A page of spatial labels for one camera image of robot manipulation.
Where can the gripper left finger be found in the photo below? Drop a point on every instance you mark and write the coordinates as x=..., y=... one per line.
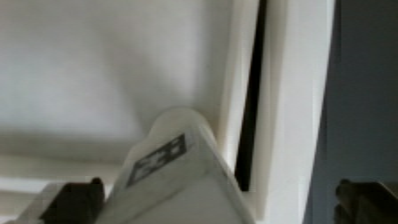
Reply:
x=75, y=206

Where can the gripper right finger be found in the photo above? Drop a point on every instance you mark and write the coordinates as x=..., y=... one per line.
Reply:
x=367, y=203

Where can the white leg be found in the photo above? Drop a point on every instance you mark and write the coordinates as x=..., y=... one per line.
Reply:
x=177, y=188

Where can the white U-shaped fence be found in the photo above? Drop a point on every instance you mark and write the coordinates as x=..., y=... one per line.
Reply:
x=296, y=58

